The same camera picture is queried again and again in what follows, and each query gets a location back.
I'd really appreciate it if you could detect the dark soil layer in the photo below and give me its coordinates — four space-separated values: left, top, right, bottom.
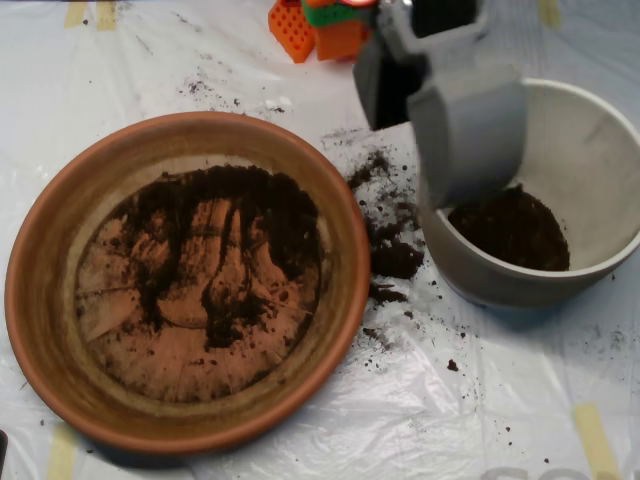
447 183 571 273

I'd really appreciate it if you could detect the dark soil heap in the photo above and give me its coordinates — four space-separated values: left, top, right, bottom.
99 164 321 351

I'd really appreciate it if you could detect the spilled soil patch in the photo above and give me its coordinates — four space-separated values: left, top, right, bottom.
346 147 427 309

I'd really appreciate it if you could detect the white ceramic pot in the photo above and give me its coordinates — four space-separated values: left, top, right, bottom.
418 78 640 309

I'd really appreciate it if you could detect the terracotta plant saucer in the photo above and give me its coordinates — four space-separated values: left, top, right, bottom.
4 111 372 456

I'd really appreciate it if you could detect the beige masking tape strip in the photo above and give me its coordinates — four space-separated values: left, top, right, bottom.
538 0 562 29
63 0 87 29
47 424 79 480
572 403 621 480
95 0 119 32

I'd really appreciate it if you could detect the clear plastic cover sheet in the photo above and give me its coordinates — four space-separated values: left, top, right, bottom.
0 0 640 480

